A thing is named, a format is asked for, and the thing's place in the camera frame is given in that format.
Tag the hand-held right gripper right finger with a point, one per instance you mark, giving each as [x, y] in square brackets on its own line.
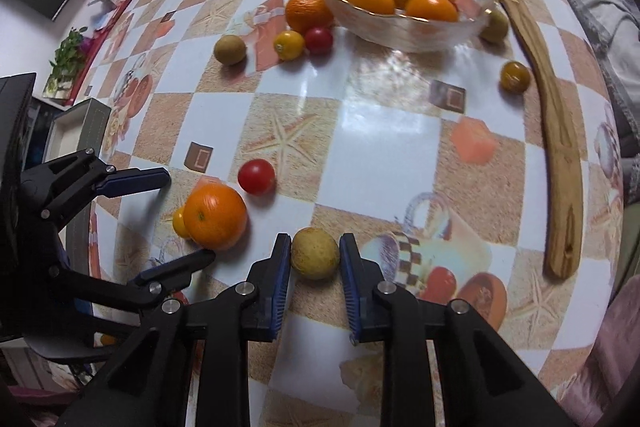
[351, 292]

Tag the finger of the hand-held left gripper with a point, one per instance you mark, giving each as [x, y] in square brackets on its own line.
[135, 181]
[172, 266]

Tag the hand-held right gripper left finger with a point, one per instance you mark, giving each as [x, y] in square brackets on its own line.
[279, 292]

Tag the tan longan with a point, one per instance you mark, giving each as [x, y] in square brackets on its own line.
[230, 49]
[314, 254]
[496, 26]

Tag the yellow cherry tomato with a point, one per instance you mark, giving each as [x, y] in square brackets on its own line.
[289, 44]
[178, 224]

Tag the dark open box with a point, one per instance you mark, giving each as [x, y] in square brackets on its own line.
[92, 122]

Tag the red cherry tomato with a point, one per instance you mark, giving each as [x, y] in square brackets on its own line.
[319, 40]
[256, 177]

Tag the green potted plant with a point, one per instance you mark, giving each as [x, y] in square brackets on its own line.
[67, 52]

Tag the checkered printed tablecloth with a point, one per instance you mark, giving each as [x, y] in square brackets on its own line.
[380, 132]

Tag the pink cloth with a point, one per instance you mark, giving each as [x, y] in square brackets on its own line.
[607, 357]

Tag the long wooden stick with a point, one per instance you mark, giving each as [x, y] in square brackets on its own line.
[552, 117]

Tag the orange cherry tomato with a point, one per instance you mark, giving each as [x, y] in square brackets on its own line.
[515, 77]

